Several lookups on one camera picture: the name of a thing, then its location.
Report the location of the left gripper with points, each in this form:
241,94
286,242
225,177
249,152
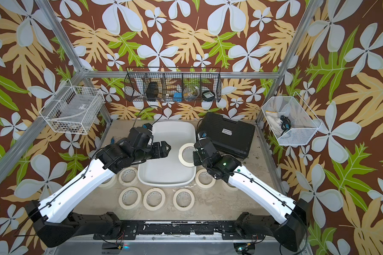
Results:
164,152

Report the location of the black wire basket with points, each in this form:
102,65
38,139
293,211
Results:
195,83

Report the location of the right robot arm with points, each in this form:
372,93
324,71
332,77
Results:
287,220

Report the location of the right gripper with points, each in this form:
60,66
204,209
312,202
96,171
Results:
196,155

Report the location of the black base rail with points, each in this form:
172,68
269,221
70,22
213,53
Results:
133,230

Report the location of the blue item in basket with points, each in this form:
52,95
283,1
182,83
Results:
177,97

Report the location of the white mesh basket right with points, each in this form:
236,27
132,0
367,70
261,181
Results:
291,120

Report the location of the black box in basket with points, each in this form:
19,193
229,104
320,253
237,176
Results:
152,91

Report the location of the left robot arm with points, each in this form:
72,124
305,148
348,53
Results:
53,218

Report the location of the white plastic storage box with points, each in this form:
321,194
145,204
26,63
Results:
169,171

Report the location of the masking tape roll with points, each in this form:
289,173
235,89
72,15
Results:
154,199
229,187
183,200
204,180
128,177
107,184
130,198
186,155

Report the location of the black plastic tool case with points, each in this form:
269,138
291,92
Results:
228,136

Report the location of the white wire basket left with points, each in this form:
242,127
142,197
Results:
73,109

